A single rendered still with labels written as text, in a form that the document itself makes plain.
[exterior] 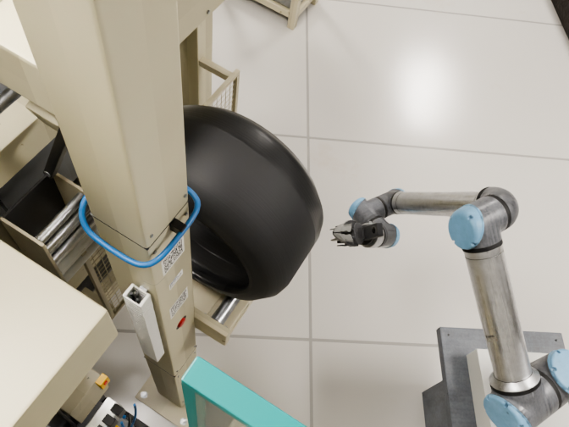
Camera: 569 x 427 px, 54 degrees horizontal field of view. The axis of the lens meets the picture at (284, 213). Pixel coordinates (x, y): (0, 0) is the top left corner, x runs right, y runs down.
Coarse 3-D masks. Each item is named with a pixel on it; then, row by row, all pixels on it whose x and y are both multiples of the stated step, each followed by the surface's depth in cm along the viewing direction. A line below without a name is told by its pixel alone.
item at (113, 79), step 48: (48, 0) 56; (96, 0) 52; (144, 0) 59; (48, 48) 63; (96, 48) 58; (144, 48) 64; (48, 96) 73; (96, 96) 66; (144, 96) 70; (96, 144) 77; (144, 144) 77; (96, 192) 91; (144, 192) 85; (144, 240) 97; (192, 288) 147; (192, 336) 180
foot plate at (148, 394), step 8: (144, 384) 246; (152, 384) 246; (144, 392) 243; (152, 392) 244; (144, 400) 243; (152, 400) 243; (160, 400) 243; (168, 400) 244; (152, 408) 241; (160, 408) 242; (168, 408) 242; (176, 408) 243; (184, 408) 243; (168, 416) 241; (176, 416) 241; (184, 416) 241; (176, 424) 239; (184, 424) 239
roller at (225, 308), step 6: (228, 300) 174; (234, 300) 174; (222, 306) 173; (228, 306) 173; (234, 306) 174; (216, 312) 172; (222, 312) 172; (228, 312) 173; (216, 318) 171; (222, 318) 171
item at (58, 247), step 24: (48, 192) 161; (72, 192) 160; (24, 216) 156; (48, 216) 168; (72, 216) 155; (24, 240) 151; (48, 240) 151; (72, 240) 160; (48, 264) 159; (72, 264) 170
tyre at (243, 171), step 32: (192, 128) 139; (224, 128) 138; (256, 128) 141; (192, 160) 133; (224, 160) 134; (256, 160) 136; (288, 160) 141; (224, 192) 131; (256, 192) 134; (288, 192) 139; (192, 224) 184; (224, 224) 132; (256, 224) 133; (288, 224) 139; (320, 224) 153; (192, 256) 181; (224, 256) 182; (256, 256) 137; (288, 256) 142; (224, 288) 165; (256, 288) 151
